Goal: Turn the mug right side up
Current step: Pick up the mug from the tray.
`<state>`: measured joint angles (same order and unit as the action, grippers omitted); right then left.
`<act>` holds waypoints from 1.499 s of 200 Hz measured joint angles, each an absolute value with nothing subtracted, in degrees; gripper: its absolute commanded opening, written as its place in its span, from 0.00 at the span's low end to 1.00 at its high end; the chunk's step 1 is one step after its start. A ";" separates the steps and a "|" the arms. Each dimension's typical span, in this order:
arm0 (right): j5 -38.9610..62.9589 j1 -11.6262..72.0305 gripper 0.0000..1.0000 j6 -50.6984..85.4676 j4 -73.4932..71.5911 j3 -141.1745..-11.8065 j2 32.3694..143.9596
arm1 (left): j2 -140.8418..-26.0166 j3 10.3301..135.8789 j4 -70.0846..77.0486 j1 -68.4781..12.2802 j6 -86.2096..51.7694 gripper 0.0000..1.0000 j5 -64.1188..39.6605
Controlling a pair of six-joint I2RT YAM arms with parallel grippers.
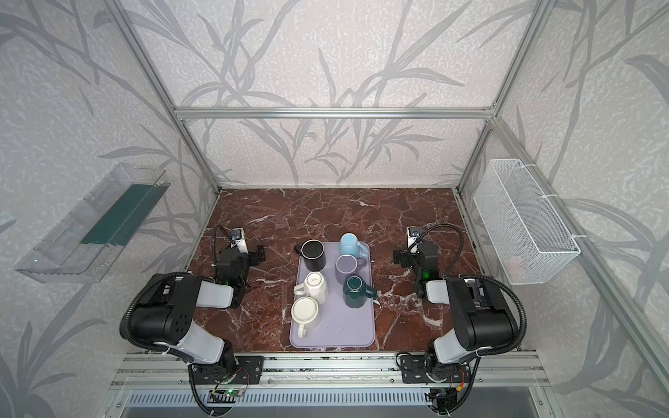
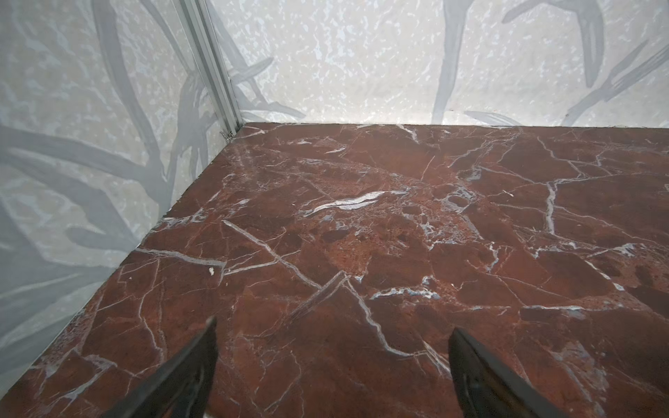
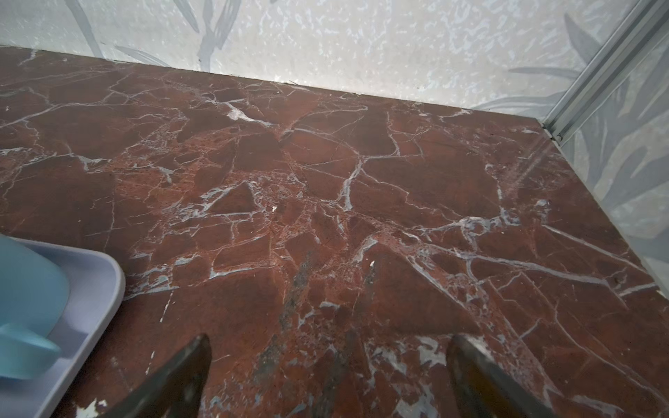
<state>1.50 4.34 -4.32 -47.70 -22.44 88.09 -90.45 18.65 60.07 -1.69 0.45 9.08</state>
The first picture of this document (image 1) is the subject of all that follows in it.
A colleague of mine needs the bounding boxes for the light blue mug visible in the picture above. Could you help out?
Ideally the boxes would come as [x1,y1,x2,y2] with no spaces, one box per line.
[339,233,369,259]

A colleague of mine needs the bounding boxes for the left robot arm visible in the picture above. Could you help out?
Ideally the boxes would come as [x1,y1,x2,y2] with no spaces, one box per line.
[120,246,266,371]

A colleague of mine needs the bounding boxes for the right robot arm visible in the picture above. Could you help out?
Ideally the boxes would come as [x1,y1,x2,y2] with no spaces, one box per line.
[393,241,528,366]

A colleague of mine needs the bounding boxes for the lavender mug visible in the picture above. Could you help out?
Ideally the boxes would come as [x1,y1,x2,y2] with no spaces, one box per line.
[336,254,368,285]

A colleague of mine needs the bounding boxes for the black enamel mug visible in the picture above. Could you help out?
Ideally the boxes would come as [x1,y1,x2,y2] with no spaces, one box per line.
[294,240,327,272]

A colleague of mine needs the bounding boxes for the dark green mug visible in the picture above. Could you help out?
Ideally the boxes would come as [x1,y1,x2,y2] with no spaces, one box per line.
[343,275,378,308]

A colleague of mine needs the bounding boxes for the white faceted mug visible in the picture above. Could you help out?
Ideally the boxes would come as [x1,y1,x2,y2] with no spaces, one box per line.
[294,272,329,305]

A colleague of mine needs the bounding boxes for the cream round mug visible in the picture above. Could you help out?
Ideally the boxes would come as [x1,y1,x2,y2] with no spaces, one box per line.
[291,296,321,339]

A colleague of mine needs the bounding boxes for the lavender plastic tray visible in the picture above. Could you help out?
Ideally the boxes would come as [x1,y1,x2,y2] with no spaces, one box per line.
[289,242,376,350]

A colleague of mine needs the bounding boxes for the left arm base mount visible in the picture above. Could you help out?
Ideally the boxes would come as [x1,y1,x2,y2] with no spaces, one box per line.
[189,355,264,385]

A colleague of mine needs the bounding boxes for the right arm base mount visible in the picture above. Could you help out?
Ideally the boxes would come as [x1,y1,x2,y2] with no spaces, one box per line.
[395,352,470,384]

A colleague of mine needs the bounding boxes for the white wire mesh basket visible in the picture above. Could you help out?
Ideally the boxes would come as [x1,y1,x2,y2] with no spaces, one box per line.
[474,158,581,285]

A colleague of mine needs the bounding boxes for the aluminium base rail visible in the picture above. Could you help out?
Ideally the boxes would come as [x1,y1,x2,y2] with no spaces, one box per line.
[110,351,550,390]

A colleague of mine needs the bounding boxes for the clear acrylic wall shelf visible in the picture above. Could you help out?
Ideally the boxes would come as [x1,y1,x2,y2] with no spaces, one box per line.
[15,163,171,284]

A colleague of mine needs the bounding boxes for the aluminium cage frame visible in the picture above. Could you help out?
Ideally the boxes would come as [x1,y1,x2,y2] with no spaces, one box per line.
[104,1,668,390]

